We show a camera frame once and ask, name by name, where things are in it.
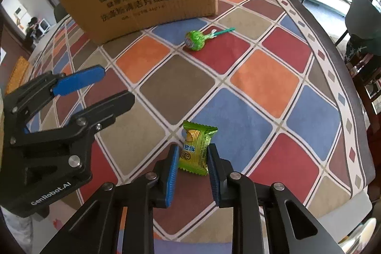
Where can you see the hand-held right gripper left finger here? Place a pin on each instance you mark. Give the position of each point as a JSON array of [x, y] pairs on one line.
[[170, 179]]

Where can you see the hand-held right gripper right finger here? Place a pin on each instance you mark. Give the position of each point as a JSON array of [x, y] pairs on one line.
[[213, 179]]

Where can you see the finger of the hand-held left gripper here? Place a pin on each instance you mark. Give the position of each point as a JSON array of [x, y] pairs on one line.
[[77, 81], [113, 106]]

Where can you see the green snack packet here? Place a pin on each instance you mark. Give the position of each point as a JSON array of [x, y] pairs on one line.
[[193, 149]]

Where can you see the colourful checked rug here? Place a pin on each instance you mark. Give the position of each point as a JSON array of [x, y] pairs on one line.
[[238, 93]]

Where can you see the lollipop with green wrapper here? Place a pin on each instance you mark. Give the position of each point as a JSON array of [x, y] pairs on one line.
[[195, 39]]

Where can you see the shiny metal object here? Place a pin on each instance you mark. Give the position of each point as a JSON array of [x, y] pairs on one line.
[[358, 237]]

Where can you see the brown wooden chair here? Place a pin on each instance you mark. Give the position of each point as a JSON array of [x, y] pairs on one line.
[[366, 81]]

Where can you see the dark grey chair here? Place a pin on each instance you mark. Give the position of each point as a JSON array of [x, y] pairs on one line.
[[364, 13]]

